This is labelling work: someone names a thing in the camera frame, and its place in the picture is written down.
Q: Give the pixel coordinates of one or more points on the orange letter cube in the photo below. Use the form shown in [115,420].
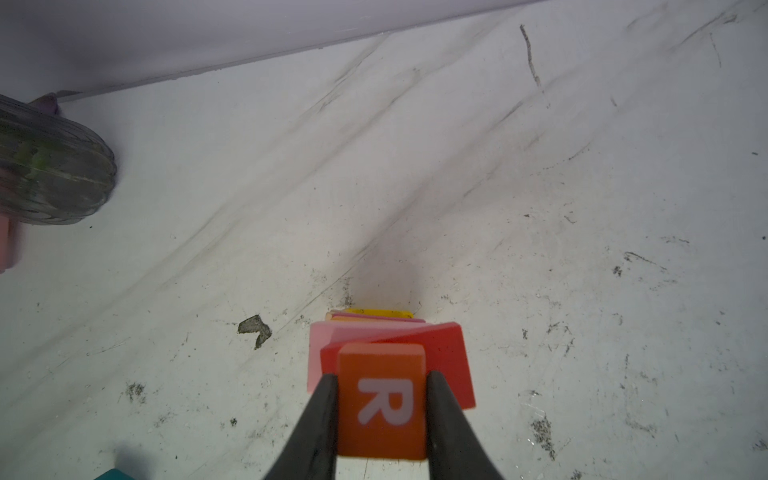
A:
[382,401]

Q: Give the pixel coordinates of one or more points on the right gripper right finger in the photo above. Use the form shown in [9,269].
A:
[453,450]

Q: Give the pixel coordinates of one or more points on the red wood block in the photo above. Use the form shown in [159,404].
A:
[445,352]

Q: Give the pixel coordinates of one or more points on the magenta wood block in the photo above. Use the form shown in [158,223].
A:
[338,315]

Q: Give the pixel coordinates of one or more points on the teal triangular wood block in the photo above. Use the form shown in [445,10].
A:
[114,474]

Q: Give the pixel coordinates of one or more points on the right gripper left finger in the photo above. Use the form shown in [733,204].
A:
[311,450]

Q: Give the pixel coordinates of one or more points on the dark purple glass vase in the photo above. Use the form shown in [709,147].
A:
[54,171]

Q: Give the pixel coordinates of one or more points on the pink wood block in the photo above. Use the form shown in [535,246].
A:
[324,333]

